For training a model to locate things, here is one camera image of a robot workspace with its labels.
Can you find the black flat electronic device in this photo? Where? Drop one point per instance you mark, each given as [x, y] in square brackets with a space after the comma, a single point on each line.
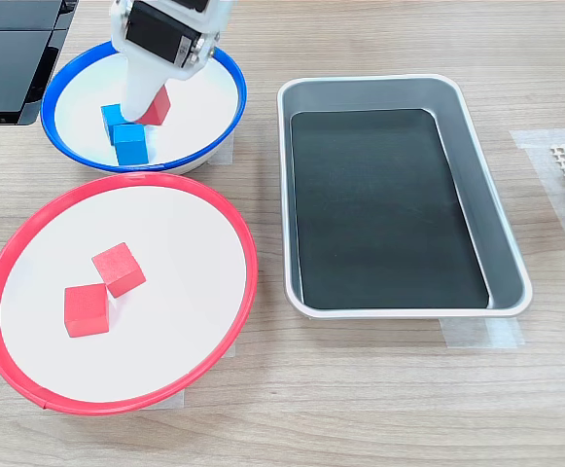
[5, 68]

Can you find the blue-rimmed white plate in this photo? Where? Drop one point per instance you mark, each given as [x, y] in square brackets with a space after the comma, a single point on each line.
[199, 112]

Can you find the red-rimmed white plate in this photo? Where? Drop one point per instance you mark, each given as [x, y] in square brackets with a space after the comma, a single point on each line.
[175, 253]

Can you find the steel tray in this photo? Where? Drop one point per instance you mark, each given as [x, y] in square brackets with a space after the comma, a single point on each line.
[505, 262]

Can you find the black tray mat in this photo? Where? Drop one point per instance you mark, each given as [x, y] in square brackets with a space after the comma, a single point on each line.
[384, 209]

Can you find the red cube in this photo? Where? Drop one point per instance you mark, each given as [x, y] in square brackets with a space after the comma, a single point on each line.
[86, 311]
[159, 109]
[119, 270]

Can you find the blue cube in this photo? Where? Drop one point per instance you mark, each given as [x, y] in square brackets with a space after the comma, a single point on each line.
[130, 145]
[109, 119]

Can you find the clear tape strip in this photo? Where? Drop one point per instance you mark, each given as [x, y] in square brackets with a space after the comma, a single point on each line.
[481, 333]
[540, 138]
[226, 152]
[175, 402]

